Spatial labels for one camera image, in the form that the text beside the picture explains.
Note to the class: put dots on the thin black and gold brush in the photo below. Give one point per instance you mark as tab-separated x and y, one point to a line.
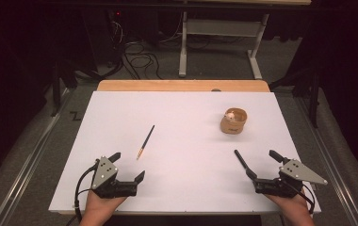
145	142

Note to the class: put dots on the black device with red light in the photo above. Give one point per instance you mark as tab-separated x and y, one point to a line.
117	13

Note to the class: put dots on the metal floor rail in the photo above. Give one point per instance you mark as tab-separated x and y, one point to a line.
334	175
26	166

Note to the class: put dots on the person's left hand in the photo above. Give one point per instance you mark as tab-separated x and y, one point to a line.
100	208

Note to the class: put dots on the dark curtain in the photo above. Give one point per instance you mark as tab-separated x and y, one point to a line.
349	78
7	78

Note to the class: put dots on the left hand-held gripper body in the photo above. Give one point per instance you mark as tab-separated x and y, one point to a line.
105	172

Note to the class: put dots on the black metal stand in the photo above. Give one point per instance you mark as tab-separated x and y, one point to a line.
314	94
56	91

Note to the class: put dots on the white board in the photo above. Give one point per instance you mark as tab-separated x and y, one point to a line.
183	157

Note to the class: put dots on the beige holder with bear figure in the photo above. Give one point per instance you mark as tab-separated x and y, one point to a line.
232	127

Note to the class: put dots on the wooden table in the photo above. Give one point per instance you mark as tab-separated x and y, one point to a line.
167	85

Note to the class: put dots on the person's right hand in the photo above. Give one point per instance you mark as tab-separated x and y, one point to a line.
293	210

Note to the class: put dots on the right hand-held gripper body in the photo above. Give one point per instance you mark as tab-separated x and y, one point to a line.
299	172

